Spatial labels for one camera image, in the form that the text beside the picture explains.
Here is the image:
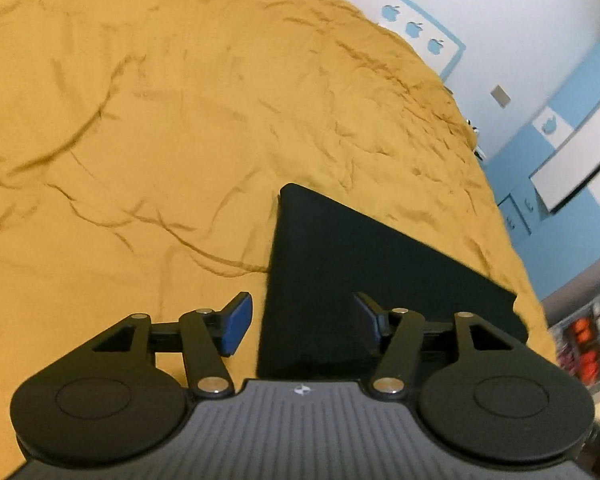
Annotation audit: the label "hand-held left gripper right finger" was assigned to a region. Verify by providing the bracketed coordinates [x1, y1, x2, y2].
[352, 292, 514, 397]

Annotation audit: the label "yellow quilt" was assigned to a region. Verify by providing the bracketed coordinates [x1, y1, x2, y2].
[0, 0, 557, 476]

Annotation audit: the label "white board panel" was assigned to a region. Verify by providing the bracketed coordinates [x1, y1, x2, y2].
[530, 77, 600, 214]

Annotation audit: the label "white and blue headboard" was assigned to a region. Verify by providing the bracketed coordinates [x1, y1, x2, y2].
[330, 0, 467, 81]

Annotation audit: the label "blue wardrobe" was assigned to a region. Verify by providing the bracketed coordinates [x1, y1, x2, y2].
[482, 42, 600, 302]

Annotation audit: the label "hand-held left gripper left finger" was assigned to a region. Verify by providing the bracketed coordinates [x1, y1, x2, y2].
[92, 291, 234, 399]

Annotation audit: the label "black pants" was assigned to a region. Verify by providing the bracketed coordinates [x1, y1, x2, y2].
[256, 183, 529, 382]

